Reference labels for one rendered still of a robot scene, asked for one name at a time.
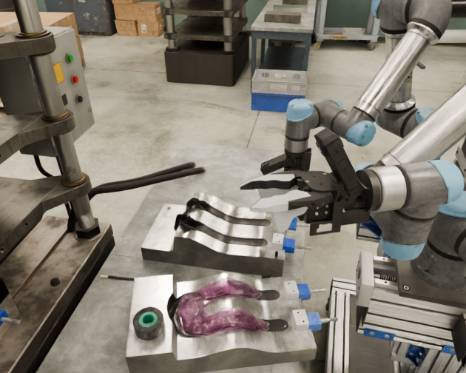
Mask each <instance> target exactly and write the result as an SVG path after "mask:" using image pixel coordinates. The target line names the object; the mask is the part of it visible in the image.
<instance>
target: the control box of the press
mask: <svg viewBox="0 0 466 373"><path fill-rule="evenodd" d="M43 28H44V29H46V30H50V32H53V35H54V39H55V44H56V49H55V51H54V52H52V53H50V55H51V59H52V62H53V66H54V70H55V75H56V78H57V81H58V86H59V89H60V92H61V97H62V100H63V103H64V109H68V110H70V111H72V112H73V114H74V117H75V122H76V127H75V129H74V130H73V131H71V134H72V139H73V142H75V141H76V140H77V139H78V138H80V137H81V136H82V135H83V134H84V133H85V132H86V131H87V130H88V129H89V128H90V127H91V126H92V125H93V124H94V123H95V120H94V117H93V113H92V107H91V103H90V97H89V93H88V90H87V84H86V80H85V77H84V71H83V67H82V63H81V57H80V53H79V50H78V44H77V41H76V37H75V31H74V29H72V28H71V27H47V26H43ZM0 98H1V102H2V103H3V106H4V110H5V112H6V114H7V115H18V114H25V113H31V112H43V111H44V107H43V104H42V102H41V97H40V95H39V91H38V88H37V84H36V80H35V77H34V75H33V70H32V67H31V64H30V60H29V57H28V56H22V57H17V58H8V59H3V60H0ZM19 151H20V153H21V154H25V155H33V157H34V160H35V163H36V166H37V168H38V170H39V172H40V173H41V174H42V175H44V176H46V177H52V176H53V175H51V174H49V173H48V172H46V171H45V170H44V168H43V167H42V165H41V162H40V158H39V156H47V157H54V158H56V160H57V163H58V168H59V170H60V173H61V175H63V171H62V168H61V164H60V161H59V159H58V154H57V152H56V148H55V144H54V141H53V137H51V138H47V139H44V140H41V141H37V142H35V143H32V144H28V145H25V146H24V147H22V148H21V149H20V150H19ZM69 202H70V204H69ZM69 202H67V203H65V204H64V205H65V207H66V210H67V214H68V216H69V214H70V210H71V209H70V206H71V208H72V201H69Z"/></svg>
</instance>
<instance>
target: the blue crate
mask: <svg viewBox="0 0 466 373"><path fill-rule="evenodd" d="M301 98H302V99H305V95H289V94H276V93H253V92H251V110H260V111H272V112H287V108H288V103H289V102H290V101H292V100H294V99H301Z"/></svg>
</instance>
